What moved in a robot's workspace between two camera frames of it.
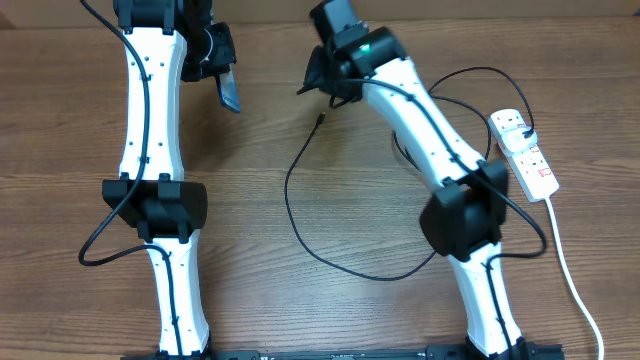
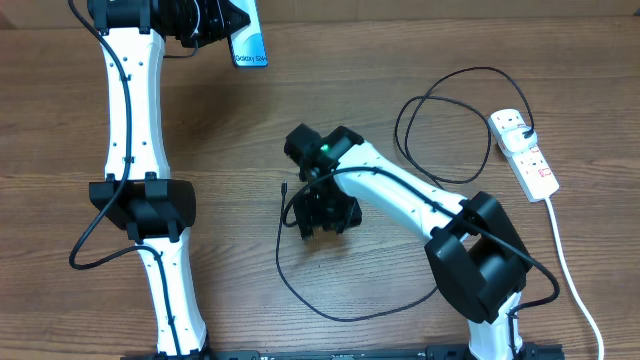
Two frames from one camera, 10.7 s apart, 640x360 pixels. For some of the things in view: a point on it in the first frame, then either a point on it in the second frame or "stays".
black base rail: x=534 y=352 stays
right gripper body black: x=338 y=93 → x=331 y=208
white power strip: x=529 y=167 stays
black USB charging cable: x=432 y=95 → x=419 y=168
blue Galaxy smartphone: x=228 y=90 → x=248 y=45
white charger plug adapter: x=517 y=141 stays
